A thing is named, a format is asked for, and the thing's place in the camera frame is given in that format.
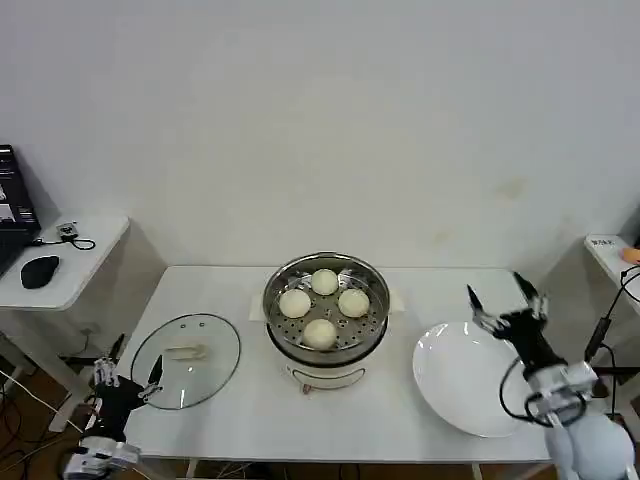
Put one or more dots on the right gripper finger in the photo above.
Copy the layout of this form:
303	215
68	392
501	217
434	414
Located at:
539	306
492	322

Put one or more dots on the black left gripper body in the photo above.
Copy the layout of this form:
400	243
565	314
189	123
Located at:
117	400

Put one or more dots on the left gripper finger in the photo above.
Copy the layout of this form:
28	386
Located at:
154	382
107	372

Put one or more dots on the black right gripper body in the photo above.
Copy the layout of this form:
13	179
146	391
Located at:
532	340

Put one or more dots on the white steamed bun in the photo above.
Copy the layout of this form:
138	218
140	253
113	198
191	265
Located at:
324	281
354	302
295	303
320	334

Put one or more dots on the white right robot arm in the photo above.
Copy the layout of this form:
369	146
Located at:
592	442

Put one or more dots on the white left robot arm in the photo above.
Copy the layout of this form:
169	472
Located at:
100	454

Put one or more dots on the round glass lid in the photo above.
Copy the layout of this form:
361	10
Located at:
220	360

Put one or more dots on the white oval plate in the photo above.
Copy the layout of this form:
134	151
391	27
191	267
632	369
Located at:
450	380

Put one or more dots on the white side table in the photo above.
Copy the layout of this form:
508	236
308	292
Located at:
612	260
85	260

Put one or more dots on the orange round object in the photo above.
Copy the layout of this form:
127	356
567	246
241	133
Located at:
631	254

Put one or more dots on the black computer mouse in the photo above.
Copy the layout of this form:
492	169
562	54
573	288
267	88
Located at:
39	271

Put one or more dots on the steel steamer basket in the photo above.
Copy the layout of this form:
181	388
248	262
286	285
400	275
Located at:
280	280

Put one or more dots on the white electric cooker base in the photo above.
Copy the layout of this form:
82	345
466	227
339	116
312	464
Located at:
325	374

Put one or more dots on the black laptop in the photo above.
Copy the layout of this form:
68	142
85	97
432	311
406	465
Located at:
12	210

